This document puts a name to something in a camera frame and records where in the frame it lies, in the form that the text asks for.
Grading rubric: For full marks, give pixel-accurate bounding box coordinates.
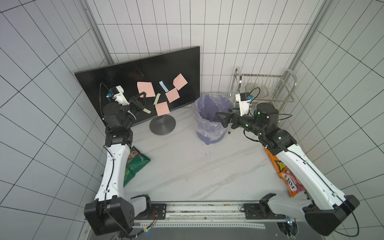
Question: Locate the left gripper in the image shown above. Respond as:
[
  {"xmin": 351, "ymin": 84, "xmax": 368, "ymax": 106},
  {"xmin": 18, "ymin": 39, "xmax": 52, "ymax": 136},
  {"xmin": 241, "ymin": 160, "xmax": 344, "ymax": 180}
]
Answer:
[{"xmin": 123, "ymin": 92, "xmax": 148, "ymax": 127}]

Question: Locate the yellow strip note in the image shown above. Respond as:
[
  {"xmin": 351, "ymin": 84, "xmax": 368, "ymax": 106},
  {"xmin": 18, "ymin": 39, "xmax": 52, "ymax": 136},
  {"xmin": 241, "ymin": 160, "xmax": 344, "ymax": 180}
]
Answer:
[
  {"xmin": 143, "ymin": 108, "xmax": 151, "ymax": 114},
  {"xmin": 154, "ymin": 93, "xmax": 162, "ymax": 106}
]

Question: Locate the large pink note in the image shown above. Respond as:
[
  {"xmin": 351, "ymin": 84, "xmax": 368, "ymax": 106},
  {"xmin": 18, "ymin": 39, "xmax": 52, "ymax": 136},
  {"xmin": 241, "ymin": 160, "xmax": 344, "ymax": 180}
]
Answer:
[{"xmin": 137, "ymin": 82, "xmax": 156, "ymax": 98}]

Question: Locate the pink note bottom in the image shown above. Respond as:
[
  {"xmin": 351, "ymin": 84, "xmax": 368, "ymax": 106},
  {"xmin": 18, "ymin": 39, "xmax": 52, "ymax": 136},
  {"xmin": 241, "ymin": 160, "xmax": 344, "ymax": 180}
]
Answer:
[{"xmin": 155, "ymin": 102, "xmax": 170, "ymax": 117}]

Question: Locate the light blue strip note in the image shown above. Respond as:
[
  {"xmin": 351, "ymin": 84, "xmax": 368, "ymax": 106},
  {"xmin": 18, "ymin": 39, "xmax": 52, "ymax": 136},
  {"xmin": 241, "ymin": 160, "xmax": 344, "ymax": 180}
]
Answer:
[{"xmin": 159, "ymin": 81, "xmax": 169, "ymax": 93}]

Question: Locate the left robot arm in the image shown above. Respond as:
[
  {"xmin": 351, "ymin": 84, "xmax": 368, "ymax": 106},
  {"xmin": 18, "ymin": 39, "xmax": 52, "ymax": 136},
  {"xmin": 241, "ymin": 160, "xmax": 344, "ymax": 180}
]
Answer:
[{"xmin": 84, "ymin": 92, "xmax": 152, "ymax": 239}]

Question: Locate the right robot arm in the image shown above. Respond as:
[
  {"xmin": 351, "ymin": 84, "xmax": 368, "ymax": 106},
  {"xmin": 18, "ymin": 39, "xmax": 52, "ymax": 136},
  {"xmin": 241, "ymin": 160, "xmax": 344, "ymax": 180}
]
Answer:
[{"xmin": 216, "ymin": 103, "xmax": 360, "ymax": 236}]

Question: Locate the round grey monitor base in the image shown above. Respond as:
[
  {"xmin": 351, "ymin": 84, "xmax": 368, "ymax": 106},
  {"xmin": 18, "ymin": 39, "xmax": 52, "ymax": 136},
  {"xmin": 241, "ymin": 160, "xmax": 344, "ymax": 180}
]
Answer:
[{"xmin": 150, "ymin": 115, "xmax": 176, "ymax": 136}]

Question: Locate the pink note middle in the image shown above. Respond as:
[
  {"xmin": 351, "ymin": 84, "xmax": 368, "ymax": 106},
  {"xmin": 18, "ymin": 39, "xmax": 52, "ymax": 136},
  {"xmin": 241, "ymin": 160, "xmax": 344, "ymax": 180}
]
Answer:
[{"xmin": 166, "ymin": 88, "xmax": 180, "ymax": 103}]

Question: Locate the black flat monitor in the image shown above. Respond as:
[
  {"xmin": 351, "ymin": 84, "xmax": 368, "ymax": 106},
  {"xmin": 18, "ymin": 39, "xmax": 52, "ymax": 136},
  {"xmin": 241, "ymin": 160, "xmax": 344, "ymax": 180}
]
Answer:
[{"xmin": 75, "ymin": 47, "xmax": 200, "ymax": 124}]

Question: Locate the pink note top right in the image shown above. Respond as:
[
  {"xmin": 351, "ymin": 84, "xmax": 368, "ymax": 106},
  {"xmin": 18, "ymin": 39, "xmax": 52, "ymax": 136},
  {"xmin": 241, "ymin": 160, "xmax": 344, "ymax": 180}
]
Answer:
[{"xmin": 173, "ymin": 74, "xmax": 188, "ymax": 91}]

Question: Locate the purple trash bin with liner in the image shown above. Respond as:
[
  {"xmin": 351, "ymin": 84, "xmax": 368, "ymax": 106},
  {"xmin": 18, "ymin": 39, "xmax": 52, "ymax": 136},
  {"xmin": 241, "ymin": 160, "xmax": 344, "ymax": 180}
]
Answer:
[{"xmin": 192, "ymin": 93, "xmax": 235, "ymax": 145}]

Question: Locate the clear glass plate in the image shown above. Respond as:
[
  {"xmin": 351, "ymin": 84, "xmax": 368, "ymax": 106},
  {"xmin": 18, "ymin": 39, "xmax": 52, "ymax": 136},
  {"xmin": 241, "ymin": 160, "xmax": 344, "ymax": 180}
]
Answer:
[{"xmin": 245, "ymin": 83, "xmax": 270, "ymax": 99}]

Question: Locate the green snack bag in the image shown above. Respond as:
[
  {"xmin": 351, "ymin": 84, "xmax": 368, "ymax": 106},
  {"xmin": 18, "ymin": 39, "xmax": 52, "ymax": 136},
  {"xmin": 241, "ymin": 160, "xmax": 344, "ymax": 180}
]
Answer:
[{"xmin": 124, "ymin": 147, "xmax": 151, "ymax": 187}]

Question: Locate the steel dish rack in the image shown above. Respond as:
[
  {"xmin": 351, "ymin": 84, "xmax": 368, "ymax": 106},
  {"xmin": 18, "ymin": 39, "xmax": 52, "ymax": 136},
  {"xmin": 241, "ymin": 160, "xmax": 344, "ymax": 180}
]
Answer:
[{"xmin": 228, "ymin": 67, "xmax": 298, "ymax": 115}]

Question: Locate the orange candy bag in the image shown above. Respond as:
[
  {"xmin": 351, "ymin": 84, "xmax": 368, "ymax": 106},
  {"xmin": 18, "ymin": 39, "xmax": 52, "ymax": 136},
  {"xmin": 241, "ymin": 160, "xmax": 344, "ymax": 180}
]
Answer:
[{"xmin": 264, "ymin": 149, "xmax": 306, "ymax": 198}]

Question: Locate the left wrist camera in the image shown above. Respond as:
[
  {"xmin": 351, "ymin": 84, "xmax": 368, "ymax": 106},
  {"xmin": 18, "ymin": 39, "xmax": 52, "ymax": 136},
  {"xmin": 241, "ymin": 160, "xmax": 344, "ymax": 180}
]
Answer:
[{"xmin": 107, "ymin": 86, "xmax": 129, "ymax": 106}]

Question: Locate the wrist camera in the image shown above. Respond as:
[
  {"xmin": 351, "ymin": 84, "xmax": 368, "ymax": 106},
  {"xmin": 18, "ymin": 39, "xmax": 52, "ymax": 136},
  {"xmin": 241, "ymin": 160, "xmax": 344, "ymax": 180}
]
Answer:
[
  {"xmin": 107, "ymin": 86, "xmax": 129, "ymax": 106},
  {"xmin": 235, "ymin": 92, "xmax": 253, "ymax": 117}
]

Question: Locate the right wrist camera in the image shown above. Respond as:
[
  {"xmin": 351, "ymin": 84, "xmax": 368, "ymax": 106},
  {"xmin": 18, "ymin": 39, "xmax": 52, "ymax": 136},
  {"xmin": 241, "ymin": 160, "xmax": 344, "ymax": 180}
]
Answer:
[{"xmin": 235, "ymin": 92, "xmax": 253, "ymax": 117}]

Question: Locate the aluminium mounting rail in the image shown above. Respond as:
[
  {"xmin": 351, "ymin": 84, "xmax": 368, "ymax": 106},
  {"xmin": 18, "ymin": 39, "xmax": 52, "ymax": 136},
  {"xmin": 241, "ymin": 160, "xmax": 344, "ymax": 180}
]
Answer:
[{"xmin": 77, "ymin": 200, "xmax": 331, "ymax": 240}]

